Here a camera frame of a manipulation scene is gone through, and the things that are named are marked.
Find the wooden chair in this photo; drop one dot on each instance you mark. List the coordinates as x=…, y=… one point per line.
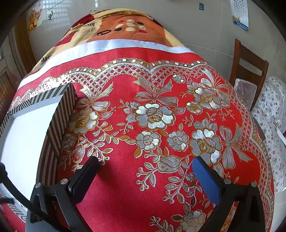
x=241, y=55

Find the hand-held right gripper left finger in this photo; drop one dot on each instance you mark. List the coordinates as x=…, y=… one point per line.
x=86, y=178

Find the wooden door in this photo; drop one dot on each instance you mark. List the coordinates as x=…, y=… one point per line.
x=22, y=44

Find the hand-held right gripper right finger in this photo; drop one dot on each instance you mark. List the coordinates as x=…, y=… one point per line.
x=205, y=178

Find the red and gold wall poster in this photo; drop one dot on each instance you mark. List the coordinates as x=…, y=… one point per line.
x=34, y=20

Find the printed blanket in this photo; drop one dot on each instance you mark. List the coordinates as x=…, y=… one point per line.
x=125, y=33

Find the wall hook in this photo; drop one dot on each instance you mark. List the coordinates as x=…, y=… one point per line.
x=49, y=14

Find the red floral tablecloth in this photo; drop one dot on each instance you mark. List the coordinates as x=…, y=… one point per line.
x=134, y=200

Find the floral cushion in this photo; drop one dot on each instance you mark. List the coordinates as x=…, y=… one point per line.
x=272, y=100

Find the small blue wall sticker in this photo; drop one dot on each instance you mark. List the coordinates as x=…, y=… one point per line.
x=201, y=6

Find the wall calendar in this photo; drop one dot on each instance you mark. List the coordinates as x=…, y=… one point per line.
x=240, y=9

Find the striped cardboard tray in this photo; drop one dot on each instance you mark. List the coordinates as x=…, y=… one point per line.
x=22, y=133

